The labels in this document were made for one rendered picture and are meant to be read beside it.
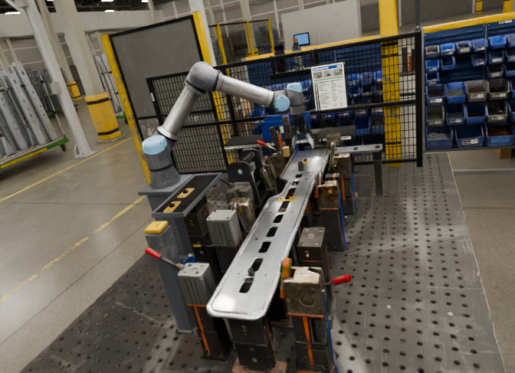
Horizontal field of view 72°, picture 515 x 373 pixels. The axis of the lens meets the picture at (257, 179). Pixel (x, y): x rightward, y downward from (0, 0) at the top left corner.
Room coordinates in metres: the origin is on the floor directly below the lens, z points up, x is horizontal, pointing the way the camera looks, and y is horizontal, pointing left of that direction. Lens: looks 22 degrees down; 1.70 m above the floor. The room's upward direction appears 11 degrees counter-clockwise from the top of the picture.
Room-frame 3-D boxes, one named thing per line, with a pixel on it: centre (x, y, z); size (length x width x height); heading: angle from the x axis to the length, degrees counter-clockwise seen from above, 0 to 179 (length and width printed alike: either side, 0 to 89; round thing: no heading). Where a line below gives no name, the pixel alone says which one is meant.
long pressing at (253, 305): (1.43, -0.12, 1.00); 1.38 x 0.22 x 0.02; 159
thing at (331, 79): (2.36, -0.58, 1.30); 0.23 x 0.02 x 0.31; 69
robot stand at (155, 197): (1.70, 0.45, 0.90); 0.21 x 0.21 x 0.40; 65
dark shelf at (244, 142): (2.36, -0.26, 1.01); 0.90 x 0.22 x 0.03; 69
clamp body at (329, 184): (1.44, -0.30, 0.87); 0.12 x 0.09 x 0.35; 69
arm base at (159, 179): (1.70, 0.45, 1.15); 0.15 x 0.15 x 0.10
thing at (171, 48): (4.05, 0.78, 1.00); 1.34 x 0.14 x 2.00; 65
